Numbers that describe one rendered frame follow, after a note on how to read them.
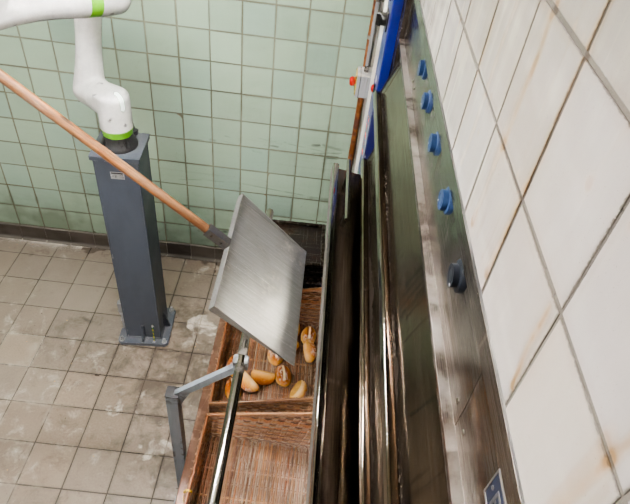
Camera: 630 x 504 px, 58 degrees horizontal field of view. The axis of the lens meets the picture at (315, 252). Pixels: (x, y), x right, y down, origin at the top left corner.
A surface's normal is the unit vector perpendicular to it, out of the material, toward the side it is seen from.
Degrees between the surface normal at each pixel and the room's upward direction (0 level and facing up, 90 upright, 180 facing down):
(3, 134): 90
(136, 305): 90
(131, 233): 90
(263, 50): 90
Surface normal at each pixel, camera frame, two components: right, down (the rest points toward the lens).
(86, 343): 0.10, -0.73
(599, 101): -0.99, -0.11
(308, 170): -0.07, 0.68
